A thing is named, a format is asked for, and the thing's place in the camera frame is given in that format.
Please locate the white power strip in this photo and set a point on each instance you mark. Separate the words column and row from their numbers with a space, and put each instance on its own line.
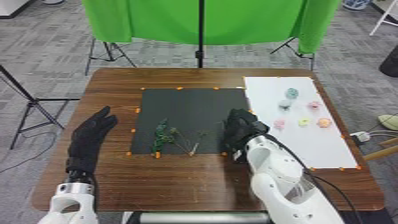
column 359, row 136

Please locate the green sprig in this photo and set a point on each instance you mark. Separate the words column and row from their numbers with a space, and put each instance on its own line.
column 160, row 136

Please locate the white sheet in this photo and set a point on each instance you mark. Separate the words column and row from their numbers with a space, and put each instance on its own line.
column 308, row 146

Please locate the black backdrop stand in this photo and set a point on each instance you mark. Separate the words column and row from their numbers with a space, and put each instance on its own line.
column 109, row 51
column 295, row 50

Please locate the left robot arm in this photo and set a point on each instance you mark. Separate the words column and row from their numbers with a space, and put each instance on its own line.
column 72, row 203

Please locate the white flower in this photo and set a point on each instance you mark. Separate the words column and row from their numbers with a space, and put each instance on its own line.
column 285, row 104

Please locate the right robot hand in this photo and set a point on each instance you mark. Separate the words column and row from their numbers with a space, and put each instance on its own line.
column 239, row 125

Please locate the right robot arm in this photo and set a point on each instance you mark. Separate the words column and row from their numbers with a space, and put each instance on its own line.
column 285, row 186

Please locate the blue flower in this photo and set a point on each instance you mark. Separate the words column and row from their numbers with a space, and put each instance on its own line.
column 292, row 93

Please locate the black tripod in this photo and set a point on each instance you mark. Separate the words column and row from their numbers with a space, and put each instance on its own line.
column 32, row 103

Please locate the pale grey bar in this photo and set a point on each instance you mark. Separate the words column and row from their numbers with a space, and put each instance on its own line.
column 201, row 218

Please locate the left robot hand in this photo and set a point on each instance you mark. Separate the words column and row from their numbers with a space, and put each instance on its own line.
column 89, row 136

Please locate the dark mat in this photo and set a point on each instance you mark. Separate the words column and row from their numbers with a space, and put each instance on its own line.
column 189, row 110

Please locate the pink flower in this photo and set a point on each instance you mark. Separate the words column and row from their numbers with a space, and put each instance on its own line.
column 315, row 106

